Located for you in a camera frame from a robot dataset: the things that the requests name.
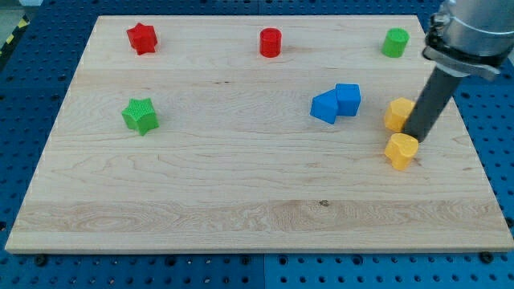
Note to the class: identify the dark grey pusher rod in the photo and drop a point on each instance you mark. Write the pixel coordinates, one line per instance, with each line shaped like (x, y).
(434, 97)

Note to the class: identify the blue triangle block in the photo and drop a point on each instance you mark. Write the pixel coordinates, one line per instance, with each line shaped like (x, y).
(325, 107)

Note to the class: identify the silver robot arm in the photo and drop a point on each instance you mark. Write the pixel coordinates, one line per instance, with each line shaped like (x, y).
(465, 37)

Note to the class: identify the yellow heart block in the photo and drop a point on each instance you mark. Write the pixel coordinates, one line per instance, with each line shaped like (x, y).
(401, 150)

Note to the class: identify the yellow pentagon block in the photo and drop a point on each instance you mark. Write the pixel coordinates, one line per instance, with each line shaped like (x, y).
(397, 113)

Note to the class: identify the green cylinder block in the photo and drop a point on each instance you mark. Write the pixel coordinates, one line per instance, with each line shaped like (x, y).
(395, 42)

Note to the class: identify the blue cube block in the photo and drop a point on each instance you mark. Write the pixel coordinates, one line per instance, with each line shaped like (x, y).
(348, 98)

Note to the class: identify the red cylinder block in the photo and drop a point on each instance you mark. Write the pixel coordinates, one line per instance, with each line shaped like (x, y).
(270, 42)

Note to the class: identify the wooden board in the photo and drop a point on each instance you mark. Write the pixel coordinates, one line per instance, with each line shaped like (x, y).
(238, 164)

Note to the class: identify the green star block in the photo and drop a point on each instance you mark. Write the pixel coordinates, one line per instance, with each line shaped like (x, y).
(140, 116)

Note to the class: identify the red star block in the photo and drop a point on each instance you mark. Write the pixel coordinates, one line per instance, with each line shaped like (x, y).
(142, 38)

